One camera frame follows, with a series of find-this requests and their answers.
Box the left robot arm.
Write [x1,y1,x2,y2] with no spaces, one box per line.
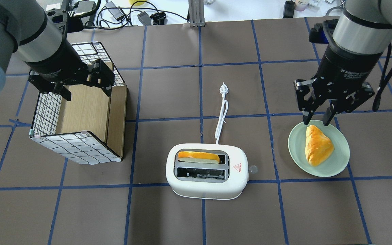
[0,0,115,101]

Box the aluminium frame post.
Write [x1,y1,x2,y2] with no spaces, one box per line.
[188,0,206,27]

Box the black cable on desk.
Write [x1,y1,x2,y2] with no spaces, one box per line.
[91,0,188,30]

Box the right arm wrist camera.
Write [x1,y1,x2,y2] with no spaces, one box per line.
[308,19,339,44]

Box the black power adapter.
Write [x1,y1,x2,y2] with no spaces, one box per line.
[137,11,153,26]

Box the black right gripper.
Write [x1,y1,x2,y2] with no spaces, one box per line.
[294,46,382,126]

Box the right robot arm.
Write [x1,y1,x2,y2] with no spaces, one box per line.
[294,0,392,126]

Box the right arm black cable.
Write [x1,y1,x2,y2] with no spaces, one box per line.
[372,43,392,112]

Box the toast bread slice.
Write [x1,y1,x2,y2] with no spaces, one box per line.
[178,151,220,164]

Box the white two-slot toaster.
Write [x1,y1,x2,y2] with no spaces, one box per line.
[165,143,258,200]

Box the golden triangular pastry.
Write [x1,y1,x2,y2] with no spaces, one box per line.
[305,125,334,166]

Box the white toaster power cord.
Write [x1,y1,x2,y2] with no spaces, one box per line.
[215,82,230,145]

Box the pale green plate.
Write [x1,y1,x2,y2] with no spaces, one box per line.
[288,120,350,177]

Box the wire grid wooden shelf box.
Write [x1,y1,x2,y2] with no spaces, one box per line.
[29,42,128,165]

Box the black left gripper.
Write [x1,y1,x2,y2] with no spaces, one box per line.
[28,43,115,101]

